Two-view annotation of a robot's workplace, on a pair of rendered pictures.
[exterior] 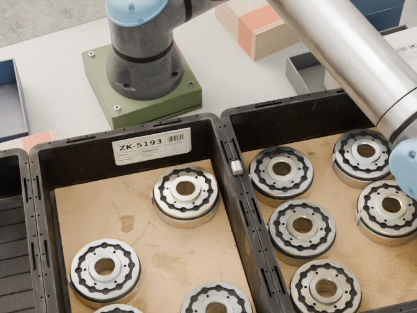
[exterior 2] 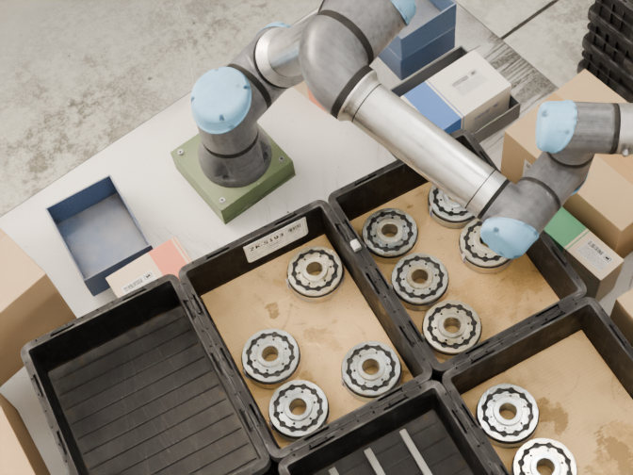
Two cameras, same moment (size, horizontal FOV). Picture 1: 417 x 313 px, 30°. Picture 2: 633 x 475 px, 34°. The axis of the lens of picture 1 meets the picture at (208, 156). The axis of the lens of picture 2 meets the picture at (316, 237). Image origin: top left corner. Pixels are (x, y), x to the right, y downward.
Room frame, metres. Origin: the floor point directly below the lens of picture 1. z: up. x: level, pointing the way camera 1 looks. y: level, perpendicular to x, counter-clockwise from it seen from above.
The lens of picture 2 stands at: (-0.18, 0.11, 2.54)
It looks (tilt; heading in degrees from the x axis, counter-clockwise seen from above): 60 degrees down; 354
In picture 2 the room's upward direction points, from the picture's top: 11 degrees counter-clockwise
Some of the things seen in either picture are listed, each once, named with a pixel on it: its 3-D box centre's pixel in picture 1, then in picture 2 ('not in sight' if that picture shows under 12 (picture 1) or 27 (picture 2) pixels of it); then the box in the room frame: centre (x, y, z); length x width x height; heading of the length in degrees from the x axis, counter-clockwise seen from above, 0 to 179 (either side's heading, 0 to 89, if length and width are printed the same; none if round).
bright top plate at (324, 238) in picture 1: (301, 227); (419, 278); (0.64, -0.14, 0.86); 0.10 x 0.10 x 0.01
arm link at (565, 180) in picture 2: not in sight; (559, 170); (0.61, -0.36, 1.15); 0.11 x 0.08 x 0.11; 126
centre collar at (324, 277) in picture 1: (326, 289); (451, 325); (0.53, -0.16, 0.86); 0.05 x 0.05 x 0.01
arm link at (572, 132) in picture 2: not in sight; (576, 128); (0.61, -0.37, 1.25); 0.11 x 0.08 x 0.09; 71
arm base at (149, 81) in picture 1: (143, 53); (232, 143); (1.07, 0.12, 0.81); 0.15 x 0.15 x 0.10
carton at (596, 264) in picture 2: not in sight; (562, 236); (0.68, -0.43, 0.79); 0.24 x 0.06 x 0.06; 24
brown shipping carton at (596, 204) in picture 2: not in sight; (596, 169); (0.80, -0.55, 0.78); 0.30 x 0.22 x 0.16; 24
